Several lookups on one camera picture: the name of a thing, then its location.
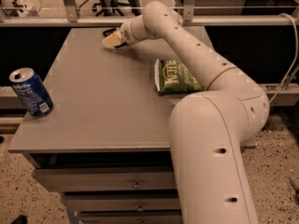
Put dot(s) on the blue pepsi can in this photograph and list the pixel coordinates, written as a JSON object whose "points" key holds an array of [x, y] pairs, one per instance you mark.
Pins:
{"points": [[30, 89]]}

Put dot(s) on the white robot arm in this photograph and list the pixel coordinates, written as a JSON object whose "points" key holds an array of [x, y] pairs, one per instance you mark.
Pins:
{"points": [[207, 128]]}

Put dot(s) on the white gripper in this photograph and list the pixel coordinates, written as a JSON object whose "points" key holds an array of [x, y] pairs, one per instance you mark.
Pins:
{"points": [[128, 34]]}

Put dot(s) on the black rxbar chocolate bar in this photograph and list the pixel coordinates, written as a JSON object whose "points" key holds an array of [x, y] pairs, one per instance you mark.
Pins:
{"points": [[106, 33]]}

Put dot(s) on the grey drawer cabinet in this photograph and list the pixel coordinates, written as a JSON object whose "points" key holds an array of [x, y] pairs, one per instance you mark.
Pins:
{"points": [[105, 145]]}

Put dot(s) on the green kettle chips bag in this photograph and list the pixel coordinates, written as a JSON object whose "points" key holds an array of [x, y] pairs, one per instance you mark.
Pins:
{"points": [[172, 77]]}

